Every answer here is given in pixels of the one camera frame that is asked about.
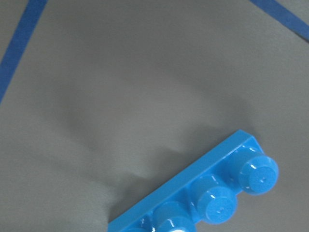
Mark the long blue studded block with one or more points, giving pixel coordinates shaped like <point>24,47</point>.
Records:
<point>205,191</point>

